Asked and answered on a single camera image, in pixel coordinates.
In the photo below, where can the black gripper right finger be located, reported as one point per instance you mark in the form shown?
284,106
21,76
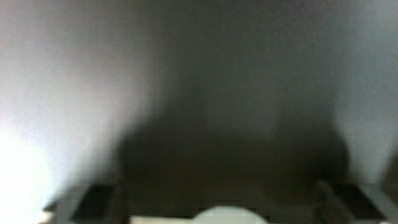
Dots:
351,204

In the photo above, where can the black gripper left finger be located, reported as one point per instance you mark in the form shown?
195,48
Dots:
85,206

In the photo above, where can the white cabinet top knob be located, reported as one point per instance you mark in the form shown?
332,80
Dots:
227,215

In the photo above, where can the white cabinet body box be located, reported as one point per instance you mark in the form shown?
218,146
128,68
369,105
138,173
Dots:
215,99

